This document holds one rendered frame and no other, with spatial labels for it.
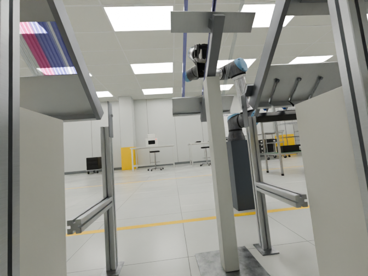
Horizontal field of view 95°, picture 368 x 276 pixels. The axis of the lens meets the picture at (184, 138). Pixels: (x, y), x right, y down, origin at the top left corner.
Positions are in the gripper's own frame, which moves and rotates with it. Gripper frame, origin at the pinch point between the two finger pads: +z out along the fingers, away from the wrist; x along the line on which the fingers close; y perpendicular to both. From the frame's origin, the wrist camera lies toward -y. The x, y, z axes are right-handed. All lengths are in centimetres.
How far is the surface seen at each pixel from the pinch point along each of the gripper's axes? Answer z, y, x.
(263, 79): 11.5, -6.6, 23.0
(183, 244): 34, -86, -17
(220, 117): 20.6, -19.7, 1.3
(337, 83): 8, -11, 66
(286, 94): 6.4, -15.7, 41.1
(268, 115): 7.2, -26.3, 33.3
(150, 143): -442, -303, -72
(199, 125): -588, -317, 142
